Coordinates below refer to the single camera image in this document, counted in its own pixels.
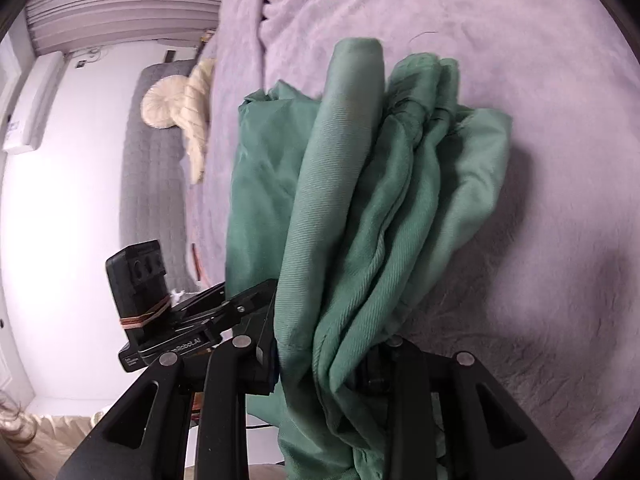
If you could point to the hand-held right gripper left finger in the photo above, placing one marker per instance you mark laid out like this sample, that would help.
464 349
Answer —
265 365

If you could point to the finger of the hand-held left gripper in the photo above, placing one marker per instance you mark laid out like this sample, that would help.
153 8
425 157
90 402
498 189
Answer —
240 305
205 296

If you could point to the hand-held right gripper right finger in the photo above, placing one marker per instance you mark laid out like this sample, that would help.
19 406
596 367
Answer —
380 380

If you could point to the green shirt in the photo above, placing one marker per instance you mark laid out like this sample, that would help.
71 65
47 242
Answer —
350 210

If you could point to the grey quilted headboard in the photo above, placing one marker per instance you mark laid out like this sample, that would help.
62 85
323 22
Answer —
150 185

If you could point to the white door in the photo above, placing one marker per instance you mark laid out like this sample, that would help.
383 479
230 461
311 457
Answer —
12 350

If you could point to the round cream pillow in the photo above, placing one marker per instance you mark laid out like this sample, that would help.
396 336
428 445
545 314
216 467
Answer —
160 105

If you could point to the shell-shaped cream pillow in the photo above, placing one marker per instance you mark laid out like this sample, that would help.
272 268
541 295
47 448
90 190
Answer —
197 110

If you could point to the person's hair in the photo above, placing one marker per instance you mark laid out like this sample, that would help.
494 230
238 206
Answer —
15 420

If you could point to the white air conditioner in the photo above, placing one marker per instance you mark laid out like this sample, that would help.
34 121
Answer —
35 105

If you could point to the grey pleated curtain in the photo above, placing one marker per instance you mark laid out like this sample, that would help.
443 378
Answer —
125 15

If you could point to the purple blanket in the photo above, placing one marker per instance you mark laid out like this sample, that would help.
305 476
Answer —
500 35

